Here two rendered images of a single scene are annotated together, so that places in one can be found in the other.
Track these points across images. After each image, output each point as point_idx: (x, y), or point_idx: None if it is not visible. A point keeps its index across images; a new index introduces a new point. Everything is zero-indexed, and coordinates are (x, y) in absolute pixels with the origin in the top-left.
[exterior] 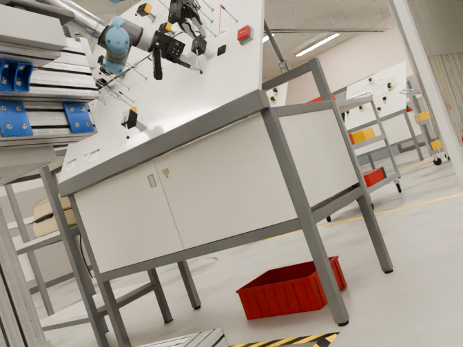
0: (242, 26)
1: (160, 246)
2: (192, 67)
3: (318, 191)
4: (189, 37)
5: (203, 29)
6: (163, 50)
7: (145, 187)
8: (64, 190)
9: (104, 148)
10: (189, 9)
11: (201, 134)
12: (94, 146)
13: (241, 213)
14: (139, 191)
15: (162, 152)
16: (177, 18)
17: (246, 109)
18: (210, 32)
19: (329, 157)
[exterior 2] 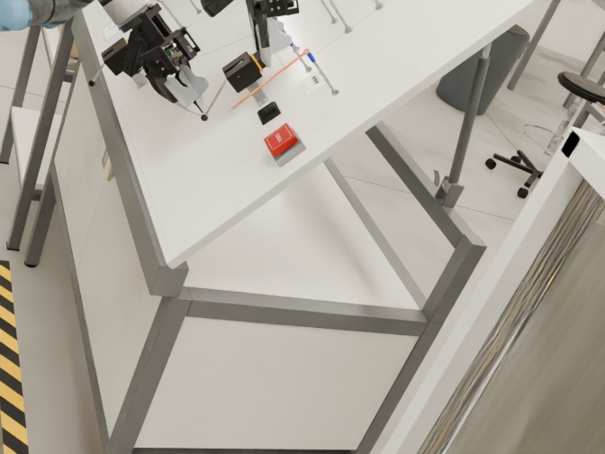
0: (320, 116)
1: (74, 230)
2: (180, 105)
3: (191, 434)
4: (320, 9)
5: (265, 56)
6: (146, 45)
7: (101, 150)
8: (74, 25)
9: (121, 36)
10: (253, 8)
11: (122, 204)
12: None
13: (103, 339)
14: (98, 145)
15: (107, 151)
16: (209, 12)
17: (145, 263)
18: (320, 49)
19: (298, 400)
